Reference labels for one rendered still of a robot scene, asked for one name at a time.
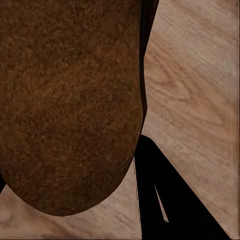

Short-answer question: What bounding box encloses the sandal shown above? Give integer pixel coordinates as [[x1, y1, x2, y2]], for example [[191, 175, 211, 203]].
[[0, 0, 160, 217]]

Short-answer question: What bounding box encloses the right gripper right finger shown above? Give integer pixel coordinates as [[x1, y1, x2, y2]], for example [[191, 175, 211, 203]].
[[134, 134, 231, 240]]

